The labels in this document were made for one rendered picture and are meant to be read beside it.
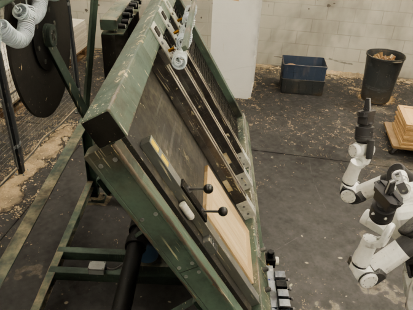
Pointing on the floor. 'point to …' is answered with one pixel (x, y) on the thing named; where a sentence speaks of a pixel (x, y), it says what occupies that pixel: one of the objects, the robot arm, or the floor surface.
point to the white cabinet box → (236, 42)
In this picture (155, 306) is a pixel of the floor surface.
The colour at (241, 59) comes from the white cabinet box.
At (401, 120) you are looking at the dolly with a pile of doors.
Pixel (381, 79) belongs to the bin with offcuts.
